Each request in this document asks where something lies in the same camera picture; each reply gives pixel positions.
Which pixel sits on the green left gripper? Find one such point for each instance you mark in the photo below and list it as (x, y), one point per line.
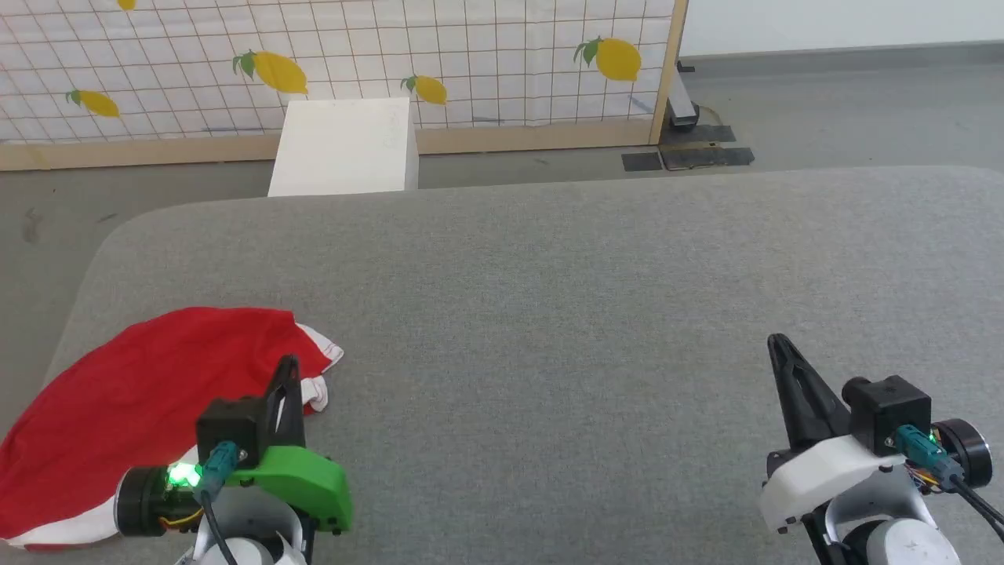
(306, 479)

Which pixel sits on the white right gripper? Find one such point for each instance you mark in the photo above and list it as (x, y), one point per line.
(823, 479)

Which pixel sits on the red garment with white trim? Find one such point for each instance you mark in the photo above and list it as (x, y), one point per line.
(118, 400)

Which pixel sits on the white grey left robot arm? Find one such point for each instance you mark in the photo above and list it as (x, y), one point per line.
(251, 534)

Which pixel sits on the white rectangular box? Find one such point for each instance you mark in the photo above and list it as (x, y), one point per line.
(345, 145)

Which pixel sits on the grey fabric sofa seat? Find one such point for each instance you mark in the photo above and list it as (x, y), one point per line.
(549, 314)

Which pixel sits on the black floor plate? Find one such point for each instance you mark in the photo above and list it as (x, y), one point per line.
(698, 133)

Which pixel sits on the small black floor patch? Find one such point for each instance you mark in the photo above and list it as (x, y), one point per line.
(642, 162)

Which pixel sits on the black metal stand foot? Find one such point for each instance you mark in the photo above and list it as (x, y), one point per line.
(681, 98)

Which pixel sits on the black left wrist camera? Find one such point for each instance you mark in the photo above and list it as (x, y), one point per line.
(227, 428)

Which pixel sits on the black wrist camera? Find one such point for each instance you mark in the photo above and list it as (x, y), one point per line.
(227, 428)
(886, 412)

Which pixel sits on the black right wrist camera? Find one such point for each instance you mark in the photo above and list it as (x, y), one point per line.
(886, 412)

